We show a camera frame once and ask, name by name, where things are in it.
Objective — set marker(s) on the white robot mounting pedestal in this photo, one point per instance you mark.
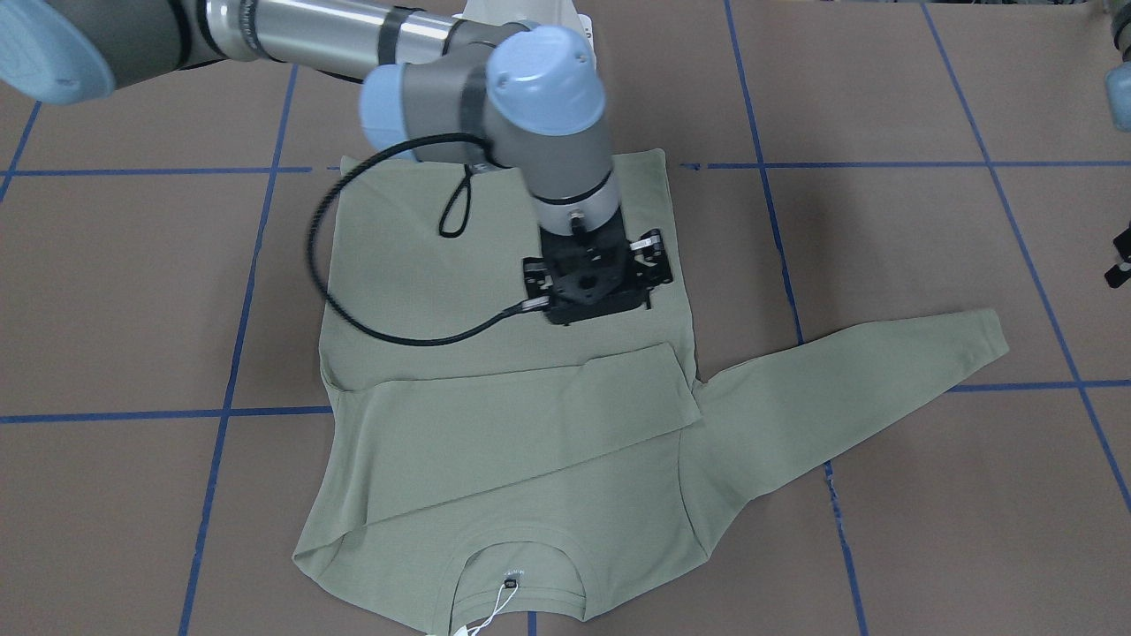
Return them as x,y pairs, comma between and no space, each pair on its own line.
557,13

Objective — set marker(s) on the sage green long-sleeve shirt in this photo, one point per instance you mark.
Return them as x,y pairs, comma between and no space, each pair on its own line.
570,469

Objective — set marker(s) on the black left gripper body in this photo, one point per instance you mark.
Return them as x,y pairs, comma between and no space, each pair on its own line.
1120,263

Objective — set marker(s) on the white shirt hang tag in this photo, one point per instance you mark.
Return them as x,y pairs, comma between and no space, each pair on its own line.
477,623

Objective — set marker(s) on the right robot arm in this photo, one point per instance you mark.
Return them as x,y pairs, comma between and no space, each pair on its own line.
434,88

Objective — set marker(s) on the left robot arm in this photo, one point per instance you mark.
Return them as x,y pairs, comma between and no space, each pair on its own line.
1117,86

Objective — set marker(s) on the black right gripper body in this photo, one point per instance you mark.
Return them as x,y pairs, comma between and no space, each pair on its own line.
652,261

